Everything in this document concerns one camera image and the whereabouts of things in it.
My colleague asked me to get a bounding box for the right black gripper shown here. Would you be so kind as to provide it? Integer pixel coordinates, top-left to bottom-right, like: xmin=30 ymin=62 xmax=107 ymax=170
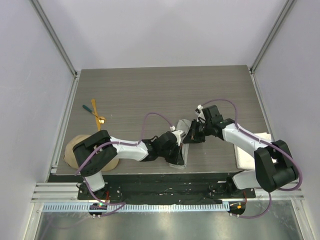
xmin=182 ymin=119 xmax=212 ymax=144

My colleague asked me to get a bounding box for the grey cloth napkin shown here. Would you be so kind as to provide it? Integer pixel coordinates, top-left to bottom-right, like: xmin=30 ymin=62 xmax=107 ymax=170
xmin=168 ymin=118 xmax=193 ymax=170

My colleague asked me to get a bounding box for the green handled gold utensil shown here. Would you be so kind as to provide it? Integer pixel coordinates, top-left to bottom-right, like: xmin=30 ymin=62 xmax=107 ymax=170
xmin=82 ymin=104 xmax=99 ymax=118

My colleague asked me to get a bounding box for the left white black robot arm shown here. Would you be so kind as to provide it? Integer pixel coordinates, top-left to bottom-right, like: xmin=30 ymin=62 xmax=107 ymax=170
xmin=72 ymin=130 xmax=189 ymax=200

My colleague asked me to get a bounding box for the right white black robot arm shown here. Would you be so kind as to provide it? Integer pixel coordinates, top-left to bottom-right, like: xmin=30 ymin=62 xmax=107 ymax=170
xmin=183 ymin=118 xmax=303 ymax=198

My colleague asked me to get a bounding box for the white folded towel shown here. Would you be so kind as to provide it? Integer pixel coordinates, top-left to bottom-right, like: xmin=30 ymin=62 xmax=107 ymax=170
xmin=234 ymin=131 xmax=273 ymax=171

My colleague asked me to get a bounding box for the beige cap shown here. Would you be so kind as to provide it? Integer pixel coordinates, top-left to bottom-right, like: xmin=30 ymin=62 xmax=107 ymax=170
xmin=62 ymin=134 xmax=120 ymax=172

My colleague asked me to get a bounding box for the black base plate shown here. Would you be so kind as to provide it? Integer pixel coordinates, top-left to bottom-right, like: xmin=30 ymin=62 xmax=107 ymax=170
xmin=76 ymin=173 xmax=256 ymax=205

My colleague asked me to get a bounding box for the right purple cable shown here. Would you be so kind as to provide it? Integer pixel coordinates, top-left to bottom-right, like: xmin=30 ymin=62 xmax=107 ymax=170
xmin=202 ymin=98 xmax=304 ymax=220

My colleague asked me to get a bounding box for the purple cable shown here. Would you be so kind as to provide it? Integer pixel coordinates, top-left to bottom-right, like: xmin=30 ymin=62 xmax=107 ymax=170
xmin=74 ymin=112 xmax=176 ymax=217
xmin=202 ymin=98 xmax=304 ymax=220

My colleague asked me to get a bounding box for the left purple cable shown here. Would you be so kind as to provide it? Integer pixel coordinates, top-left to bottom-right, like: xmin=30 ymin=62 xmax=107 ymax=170
xmin=74 ymin=112 xmax=176 ymax=217

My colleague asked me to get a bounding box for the white slotted cable duct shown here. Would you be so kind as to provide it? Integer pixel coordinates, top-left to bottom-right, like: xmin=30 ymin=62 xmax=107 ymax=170
xmin=42 ymin=201 xmax=230 ymax=213

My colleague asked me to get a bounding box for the right aluminium frame post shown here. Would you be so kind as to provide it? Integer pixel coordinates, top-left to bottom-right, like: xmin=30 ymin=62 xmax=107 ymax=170
xmin=249 ymin=0 xmax=297 ymax=74

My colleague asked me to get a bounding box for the aluminium frame post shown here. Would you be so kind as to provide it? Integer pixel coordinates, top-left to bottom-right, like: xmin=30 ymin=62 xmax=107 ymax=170
xmin=249 ymin=0 xmax=297 ymax=74
xmin=29 ymin=0 xmax=78 ymax=78

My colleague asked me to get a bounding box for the left aluminium frame post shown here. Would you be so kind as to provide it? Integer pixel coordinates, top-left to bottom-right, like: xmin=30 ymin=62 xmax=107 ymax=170
xmin=29 ymin=0 xmax=78 ymax=78

